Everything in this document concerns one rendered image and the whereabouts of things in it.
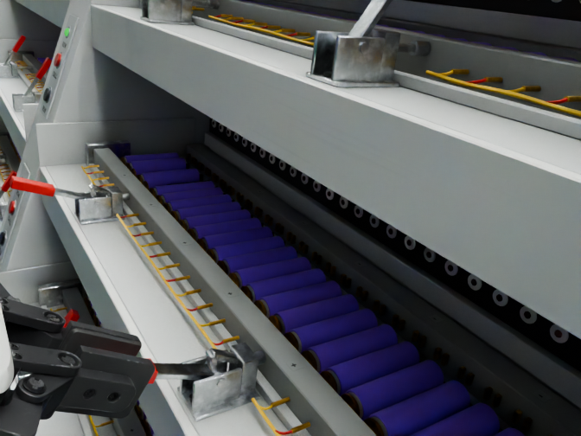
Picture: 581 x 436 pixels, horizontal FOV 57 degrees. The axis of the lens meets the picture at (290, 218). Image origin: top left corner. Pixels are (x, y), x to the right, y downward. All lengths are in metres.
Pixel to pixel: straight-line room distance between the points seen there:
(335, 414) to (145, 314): 0.16
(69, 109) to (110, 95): 0.05
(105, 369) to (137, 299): 0.15
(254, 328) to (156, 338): 0.07
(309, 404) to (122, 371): 0.10
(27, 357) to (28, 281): 0.50
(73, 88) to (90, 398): 0.46
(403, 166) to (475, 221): 0.04
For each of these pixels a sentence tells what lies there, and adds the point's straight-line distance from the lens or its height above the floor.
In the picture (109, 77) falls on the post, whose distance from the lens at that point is 0.67.
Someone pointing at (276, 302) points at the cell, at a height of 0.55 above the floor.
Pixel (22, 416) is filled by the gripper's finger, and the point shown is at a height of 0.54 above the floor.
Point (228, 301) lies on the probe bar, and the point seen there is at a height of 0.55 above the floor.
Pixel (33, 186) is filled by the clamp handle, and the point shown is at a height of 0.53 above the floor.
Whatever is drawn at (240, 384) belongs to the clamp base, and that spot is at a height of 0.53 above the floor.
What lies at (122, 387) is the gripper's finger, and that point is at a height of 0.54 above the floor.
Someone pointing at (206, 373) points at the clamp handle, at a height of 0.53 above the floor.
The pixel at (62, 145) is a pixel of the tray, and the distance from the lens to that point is 0.68.
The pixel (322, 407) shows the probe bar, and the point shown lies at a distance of 0.29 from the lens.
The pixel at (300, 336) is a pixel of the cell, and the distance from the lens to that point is 0.35.
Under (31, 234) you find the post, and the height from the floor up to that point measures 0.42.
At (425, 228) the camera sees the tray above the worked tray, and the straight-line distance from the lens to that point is 0.21.
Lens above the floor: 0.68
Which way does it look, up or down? 11 degrees down
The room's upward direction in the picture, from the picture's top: 23 degrees clockwise
